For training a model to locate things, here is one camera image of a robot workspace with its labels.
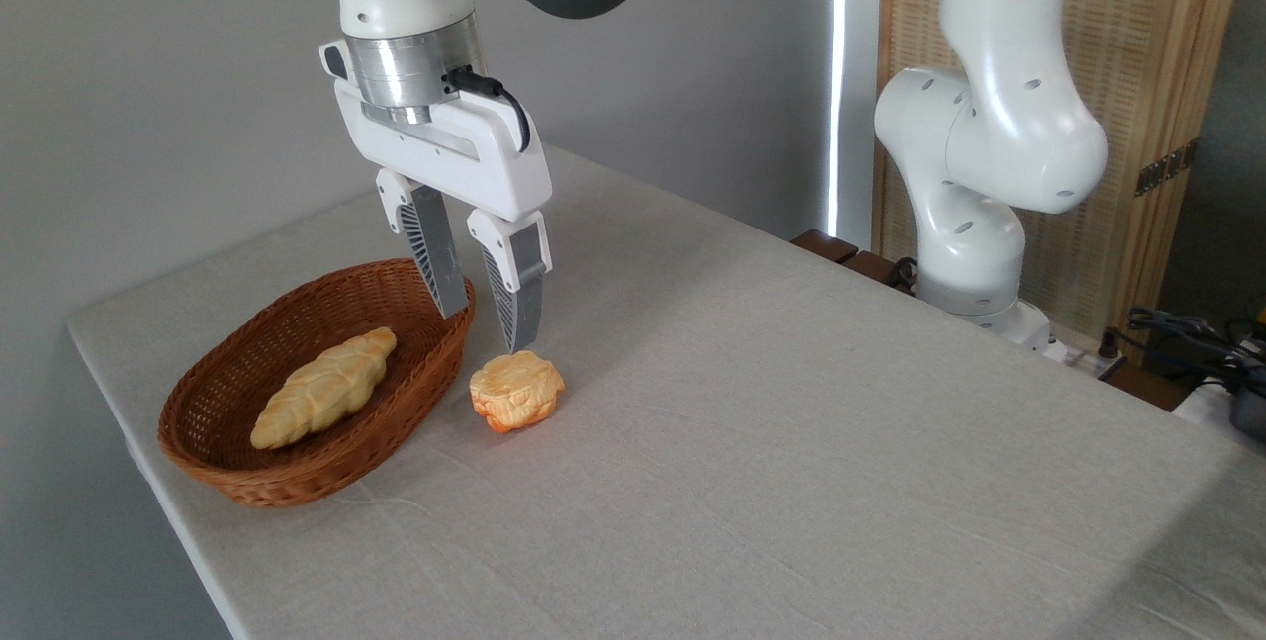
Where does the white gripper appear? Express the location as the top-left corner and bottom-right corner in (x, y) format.
(319, 40), (553, 354)

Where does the long braided bread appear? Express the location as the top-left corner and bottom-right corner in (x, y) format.
(250, 326), (398, 450)

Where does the round orange bread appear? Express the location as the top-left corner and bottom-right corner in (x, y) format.
(469, 350), (567, 434)

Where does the brown wicker basket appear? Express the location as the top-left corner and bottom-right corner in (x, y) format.
(158, 258), (477, 508)

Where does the dark brown wooden block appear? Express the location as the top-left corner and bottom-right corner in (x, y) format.
(841, 250), (916, 292)
(791, 229), (859, 265)

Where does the grey tablecloth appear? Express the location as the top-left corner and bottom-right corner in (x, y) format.
(67, 143), (1266, 640)

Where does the wooden rattan folding screen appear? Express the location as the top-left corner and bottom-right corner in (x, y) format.
(872, 0), (1252, 344)

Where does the dark metal screen hinge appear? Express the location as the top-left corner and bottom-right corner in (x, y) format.
(1135, 138), (1201, 198)

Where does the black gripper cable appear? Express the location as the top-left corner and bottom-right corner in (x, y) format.
(445, 66), (532, 152)

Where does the black cable bundle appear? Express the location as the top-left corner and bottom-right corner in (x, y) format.
(1100, 307), (1266, 386)

